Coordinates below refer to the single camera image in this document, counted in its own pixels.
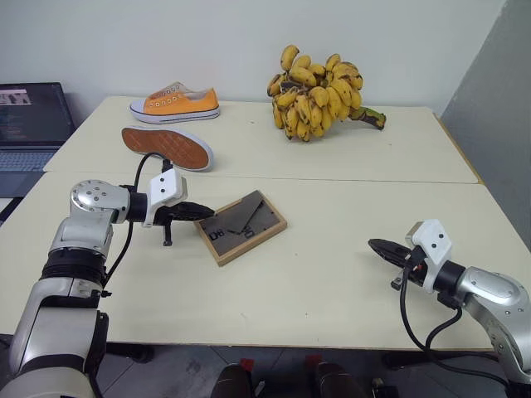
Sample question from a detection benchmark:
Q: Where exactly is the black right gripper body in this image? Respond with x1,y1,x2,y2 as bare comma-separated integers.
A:
391,247,429,290

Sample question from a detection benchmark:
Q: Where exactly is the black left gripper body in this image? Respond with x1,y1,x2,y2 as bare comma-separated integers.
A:
153,202,188,248

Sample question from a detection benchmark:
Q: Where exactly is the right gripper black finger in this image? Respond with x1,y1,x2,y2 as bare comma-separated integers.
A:
368,237,412,255
369,245,407,267

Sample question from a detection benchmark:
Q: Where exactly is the black laptop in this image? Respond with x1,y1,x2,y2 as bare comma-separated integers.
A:
0,81,78,198

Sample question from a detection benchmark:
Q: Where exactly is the wooden framed slate board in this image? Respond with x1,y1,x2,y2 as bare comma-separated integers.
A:
192,189,289,268

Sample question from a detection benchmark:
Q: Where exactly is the orange canvas sneaker with eyelets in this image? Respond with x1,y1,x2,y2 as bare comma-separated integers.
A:
129,80,222,125

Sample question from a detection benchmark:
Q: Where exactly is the dark rounded shape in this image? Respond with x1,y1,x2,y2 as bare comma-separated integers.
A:
214,363,255,398
312,362,367,398

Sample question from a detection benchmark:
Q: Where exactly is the yellow banana bunch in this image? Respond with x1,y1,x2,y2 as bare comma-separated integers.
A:
265,44,388,143

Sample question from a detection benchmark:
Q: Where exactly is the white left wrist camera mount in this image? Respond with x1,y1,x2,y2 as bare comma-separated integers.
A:
142,168,189,229

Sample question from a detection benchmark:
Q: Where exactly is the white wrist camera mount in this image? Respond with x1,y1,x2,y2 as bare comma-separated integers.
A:
142,168,189,229
405,219,453,294

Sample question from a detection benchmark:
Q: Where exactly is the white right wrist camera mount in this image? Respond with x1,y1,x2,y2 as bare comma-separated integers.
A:
405,219,453,294

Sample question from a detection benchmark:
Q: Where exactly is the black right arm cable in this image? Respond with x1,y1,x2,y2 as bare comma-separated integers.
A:
397,265,512,387

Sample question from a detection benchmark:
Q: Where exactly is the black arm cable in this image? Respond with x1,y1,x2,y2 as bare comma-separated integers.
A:
100,152,174,298
397,265,512,387

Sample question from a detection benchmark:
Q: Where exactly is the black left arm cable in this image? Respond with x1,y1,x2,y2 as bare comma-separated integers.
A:
100,152,174,298

